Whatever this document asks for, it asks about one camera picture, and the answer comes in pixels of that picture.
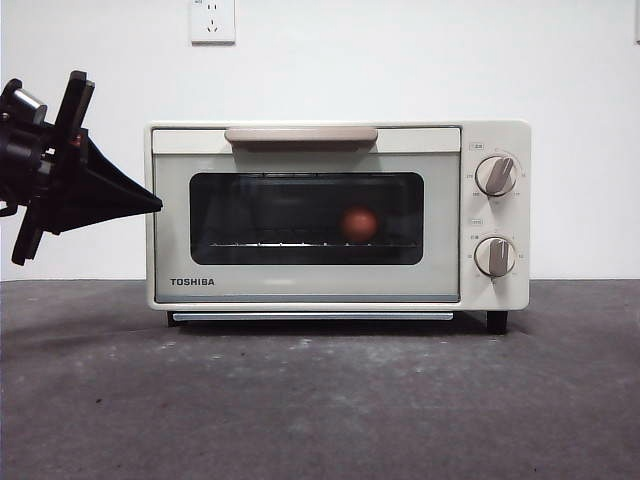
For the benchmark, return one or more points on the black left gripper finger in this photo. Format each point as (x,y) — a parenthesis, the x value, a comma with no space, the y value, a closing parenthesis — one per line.
(105,180)
(100,215)

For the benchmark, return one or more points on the brown egg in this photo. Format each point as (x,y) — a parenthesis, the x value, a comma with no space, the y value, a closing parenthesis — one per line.
(358,225)

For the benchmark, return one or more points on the black oven foot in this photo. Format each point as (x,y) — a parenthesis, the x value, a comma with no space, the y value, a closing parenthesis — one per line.
(498,322)
(172,320)

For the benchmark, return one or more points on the silver crumb tray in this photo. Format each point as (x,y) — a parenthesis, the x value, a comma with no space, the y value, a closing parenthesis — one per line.
(310,316)

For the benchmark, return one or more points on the cream oven knob beige grip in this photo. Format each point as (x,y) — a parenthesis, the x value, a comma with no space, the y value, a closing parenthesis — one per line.
(495,256)
(496,175)

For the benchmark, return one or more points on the cream Toshiba toaster oven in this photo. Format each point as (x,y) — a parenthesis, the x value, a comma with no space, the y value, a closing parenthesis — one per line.
(520,225)

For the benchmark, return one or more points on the white wall socket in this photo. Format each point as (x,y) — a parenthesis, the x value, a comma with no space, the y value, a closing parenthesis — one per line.
(213,22)

